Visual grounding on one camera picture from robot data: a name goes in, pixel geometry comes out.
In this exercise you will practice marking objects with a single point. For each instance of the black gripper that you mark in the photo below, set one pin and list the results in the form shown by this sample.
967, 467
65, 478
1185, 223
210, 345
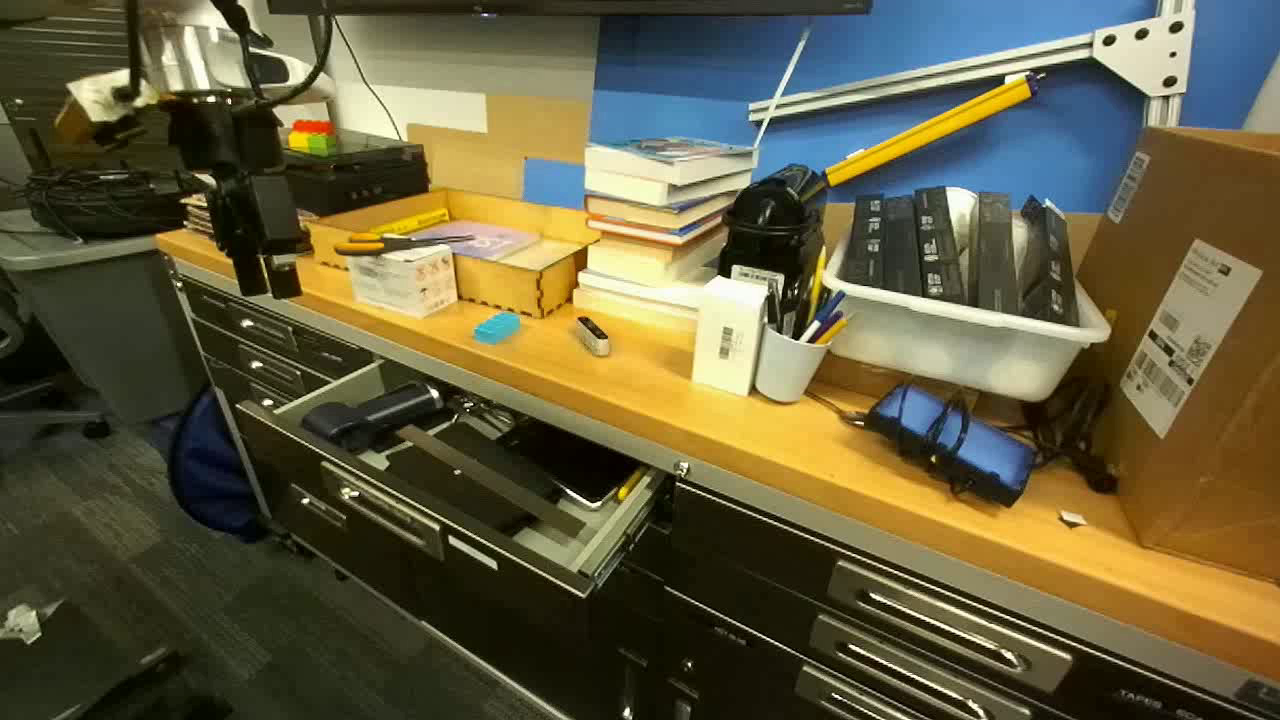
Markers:
257, 213

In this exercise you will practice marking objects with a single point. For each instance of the blue building block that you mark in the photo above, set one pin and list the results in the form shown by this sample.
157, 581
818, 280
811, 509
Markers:
502, 331

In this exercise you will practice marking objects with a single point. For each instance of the grey metal drawer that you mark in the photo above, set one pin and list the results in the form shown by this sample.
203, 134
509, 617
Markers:
374, 527

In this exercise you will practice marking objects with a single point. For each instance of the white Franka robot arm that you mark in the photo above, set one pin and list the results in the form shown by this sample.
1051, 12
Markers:
203, 43

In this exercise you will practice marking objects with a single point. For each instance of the black tool in drawer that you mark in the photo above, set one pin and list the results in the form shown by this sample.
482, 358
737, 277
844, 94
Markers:
374, 412

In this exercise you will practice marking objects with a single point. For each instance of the black drawer cabinet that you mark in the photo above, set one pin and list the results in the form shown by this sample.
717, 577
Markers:
825, 624

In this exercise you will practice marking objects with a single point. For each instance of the black flat case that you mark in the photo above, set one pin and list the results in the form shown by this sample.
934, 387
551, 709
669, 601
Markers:
353, 177

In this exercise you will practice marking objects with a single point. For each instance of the white warning label sheet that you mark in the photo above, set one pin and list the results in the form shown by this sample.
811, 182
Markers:
400, 280

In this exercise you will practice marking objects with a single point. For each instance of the coloured toy blocks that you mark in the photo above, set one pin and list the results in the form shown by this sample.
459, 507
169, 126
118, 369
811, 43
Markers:
310, 139

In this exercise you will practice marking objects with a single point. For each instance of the yellow flat item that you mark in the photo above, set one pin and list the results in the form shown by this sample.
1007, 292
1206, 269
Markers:
418, 223

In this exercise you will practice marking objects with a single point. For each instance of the grey bin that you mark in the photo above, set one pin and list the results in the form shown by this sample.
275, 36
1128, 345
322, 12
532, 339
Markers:
105, 313

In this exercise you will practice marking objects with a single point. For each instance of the black bag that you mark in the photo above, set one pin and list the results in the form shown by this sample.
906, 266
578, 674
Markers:
100, 201

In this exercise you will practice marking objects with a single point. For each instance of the dark blue bag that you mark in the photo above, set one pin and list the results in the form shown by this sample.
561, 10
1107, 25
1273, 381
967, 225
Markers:
213, 467

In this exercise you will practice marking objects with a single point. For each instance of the purple booklet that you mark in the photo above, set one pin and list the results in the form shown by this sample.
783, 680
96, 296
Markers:
486, 240

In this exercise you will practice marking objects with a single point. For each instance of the wooden tray box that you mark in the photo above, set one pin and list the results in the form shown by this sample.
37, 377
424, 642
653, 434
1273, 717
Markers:
515, 285

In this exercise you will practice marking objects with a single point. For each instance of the grey metal bar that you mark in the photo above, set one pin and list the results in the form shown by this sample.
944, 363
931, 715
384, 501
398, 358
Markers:
486, 478

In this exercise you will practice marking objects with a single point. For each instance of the small silver stick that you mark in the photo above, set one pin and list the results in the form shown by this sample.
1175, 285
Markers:
592, 339

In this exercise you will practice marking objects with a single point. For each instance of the stack of books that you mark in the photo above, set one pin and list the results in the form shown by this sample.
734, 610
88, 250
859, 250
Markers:
661, 201

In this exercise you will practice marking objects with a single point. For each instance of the crumpled white paper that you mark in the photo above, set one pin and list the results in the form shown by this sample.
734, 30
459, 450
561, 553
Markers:
27, 623

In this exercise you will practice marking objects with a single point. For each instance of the white rectangular box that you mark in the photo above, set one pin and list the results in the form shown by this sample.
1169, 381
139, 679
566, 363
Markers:
725, 339

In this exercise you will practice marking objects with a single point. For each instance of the black desk device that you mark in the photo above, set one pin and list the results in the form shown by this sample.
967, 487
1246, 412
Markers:
773, 225

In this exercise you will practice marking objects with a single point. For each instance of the white pen cup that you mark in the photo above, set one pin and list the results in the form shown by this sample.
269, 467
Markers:
787, 367

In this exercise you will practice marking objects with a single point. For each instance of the white thin strip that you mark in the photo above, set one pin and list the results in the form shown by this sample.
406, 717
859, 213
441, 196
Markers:
787, 83

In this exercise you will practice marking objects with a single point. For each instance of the black flat box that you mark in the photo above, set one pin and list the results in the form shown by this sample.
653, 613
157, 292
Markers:
1054, 266
864, 240
927, 240
995, 255

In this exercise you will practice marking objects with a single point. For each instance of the yellow rod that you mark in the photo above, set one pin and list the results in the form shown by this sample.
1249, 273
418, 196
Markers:
934, 126

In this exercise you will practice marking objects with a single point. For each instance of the white plastic bin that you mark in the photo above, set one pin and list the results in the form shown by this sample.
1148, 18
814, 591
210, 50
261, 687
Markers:
944, 348

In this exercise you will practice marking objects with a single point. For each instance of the blue pouch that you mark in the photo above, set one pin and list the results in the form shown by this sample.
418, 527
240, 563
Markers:
948, 440

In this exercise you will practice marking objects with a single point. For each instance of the small white scrap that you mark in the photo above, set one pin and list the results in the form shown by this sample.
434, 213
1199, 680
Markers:
1071, 517

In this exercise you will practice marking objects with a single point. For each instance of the brown cardboard box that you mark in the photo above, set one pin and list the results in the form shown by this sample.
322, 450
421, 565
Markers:
1224, 440

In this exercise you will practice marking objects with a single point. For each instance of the white metal rail bracket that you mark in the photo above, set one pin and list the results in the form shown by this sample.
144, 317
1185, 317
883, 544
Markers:
934, 75

